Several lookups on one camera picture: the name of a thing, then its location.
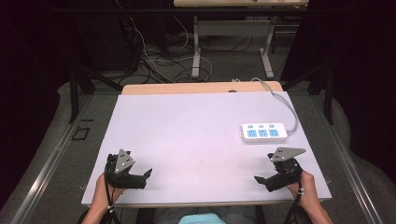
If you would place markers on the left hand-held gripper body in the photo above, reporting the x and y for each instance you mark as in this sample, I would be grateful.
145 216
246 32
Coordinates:
124 174

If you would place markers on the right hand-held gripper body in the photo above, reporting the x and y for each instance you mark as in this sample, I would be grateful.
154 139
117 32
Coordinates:
285 174

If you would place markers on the person's right hand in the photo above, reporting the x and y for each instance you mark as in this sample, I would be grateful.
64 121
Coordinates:
305 193

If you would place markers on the person's left hand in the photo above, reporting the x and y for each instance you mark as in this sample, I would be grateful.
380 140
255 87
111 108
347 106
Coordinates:
102 193

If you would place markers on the white power strip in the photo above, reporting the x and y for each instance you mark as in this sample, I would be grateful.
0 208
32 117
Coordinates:
264 132

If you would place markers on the white table cover sheet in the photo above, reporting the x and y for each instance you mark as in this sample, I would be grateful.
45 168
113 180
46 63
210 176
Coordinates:
193 140

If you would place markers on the person's teal shirt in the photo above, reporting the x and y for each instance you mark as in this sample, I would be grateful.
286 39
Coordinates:
201 219

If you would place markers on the black metal stand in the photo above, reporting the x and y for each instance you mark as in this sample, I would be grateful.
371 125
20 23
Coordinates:
323 90
76 90

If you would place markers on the white metal-legged desk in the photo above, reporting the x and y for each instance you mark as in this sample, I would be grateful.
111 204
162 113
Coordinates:
233 28

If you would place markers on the grey metal floor rail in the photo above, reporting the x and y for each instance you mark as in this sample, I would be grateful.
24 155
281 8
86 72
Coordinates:
43 174
351 174

